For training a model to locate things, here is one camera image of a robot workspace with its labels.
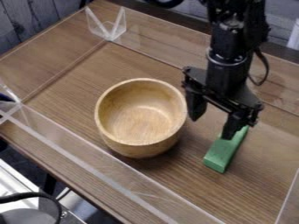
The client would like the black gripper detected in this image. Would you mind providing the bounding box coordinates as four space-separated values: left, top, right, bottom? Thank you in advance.
182 51 264 140

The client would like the green rectangular block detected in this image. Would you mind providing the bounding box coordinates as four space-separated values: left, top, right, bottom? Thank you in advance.
203 126 248 173

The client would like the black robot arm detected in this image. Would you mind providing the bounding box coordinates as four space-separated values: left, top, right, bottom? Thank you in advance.
183 0 270 140

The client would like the brown wooden bowl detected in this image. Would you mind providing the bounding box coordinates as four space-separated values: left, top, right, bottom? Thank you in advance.
95 78 187 158

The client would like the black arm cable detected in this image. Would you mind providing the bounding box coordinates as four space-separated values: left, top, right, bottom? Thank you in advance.
247 48 271 88

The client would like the clear acrylic corner bracket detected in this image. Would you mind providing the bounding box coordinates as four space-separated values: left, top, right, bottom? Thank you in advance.
84 7 127 41

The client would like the clear acrylic front wall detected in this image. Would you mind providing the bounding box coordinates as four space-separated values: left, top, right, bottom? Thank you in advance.
1 83 226 224

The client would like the grey metal base plate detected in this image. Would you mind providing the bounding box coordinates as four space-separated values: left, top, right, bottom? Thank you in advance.
0 158 90 224

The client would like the black cable loop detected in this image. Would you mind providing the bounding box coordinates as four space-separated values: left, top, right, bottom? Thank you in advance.
0 192 63 224

